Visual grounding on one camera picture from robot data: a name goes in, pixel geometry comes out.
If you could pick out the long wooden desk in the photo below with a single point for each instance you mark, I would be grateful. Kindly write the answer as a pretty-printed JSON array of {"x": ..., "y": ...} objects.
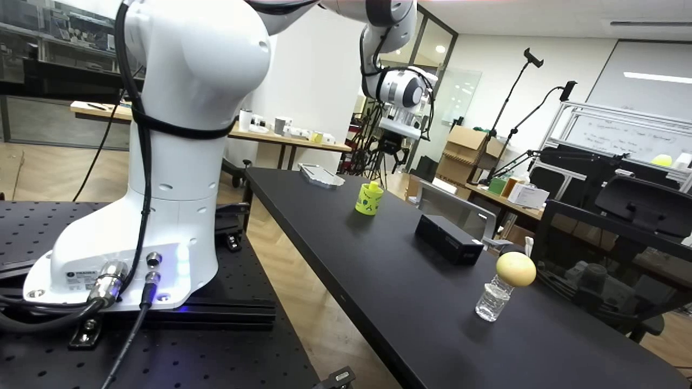
[{"x": 287, "y": 142}]

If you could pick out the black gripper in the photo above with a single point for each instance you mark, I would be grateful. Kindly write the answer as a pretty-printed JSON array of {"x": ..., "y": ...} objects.
[{"x": 389, "y": 142}]

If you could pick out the whiteboard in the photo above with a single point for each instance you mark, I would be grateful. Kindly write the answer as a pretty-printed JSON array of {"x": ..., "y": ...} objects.
[{"x": 618, "y": 132}]

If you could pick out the metal base mounting bracket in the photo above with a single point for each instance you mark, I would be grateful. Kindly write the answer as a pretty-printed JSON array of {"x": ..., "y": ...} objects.
[{"x": 84, "y": 333}]

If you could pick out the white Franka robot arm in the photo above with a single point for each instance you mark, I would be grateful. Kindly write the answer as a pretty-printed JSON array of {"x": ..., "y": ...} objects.
[{"x": 186, "y": 108}]

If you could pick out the brown cardboard box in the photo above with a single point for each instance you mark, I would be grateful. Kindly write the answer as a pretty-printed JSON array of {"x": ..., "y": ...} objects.
[{"x": 468, "y": 152}]

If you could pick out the black camera stand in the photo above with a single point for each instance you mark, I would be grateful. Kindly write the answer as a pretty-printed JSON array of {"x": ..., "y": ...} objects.
[
  {"x": 566, "y": 90},
  {"x": 533, "y": 57}
]

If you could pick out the black edge clamp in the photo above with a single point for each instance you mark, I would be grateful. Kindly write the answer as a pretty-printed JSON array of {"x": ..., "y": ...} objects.
[{"x": 335, "y": 379}]

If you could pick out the grey flat panel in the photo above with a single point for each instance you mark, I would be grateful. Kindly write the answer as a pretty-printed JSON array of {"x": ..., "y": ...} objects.
[{"x": 461, "y": 209}]

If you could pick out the black perforated breadboard base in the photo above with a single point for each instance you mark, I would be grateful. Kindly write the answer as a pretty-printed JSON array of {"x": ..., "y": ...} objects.
[{"x": 216, "y": 360}]

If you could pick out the yellow-green mug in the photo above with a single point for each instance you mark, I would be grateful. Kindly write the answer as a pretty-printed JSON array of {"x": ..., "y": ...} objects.
[{"x": 367, "y": 199}]

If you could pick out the dark equipment shelf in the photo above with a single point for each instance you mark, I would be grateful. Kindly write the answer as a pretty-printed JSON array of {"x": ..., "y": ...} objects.
[{"x": 43, "y": 51}]

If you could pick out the black rectangular box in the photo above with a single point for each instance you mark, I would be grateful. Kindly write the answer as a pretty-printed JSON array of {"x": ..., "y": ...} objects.
[{"x": 447, "y": 239}]

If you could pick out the yellow egg-shaped ball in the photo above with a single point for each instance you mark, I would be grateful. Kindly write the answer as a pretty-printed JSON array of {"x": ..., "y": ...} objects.
[{"x": 514, "y": 268}]

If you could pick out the clear drinking glass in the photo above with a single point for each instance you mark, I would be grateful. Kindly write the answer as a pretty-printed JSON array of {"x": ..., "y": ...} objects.
[{"x": 493, "y": 303}]

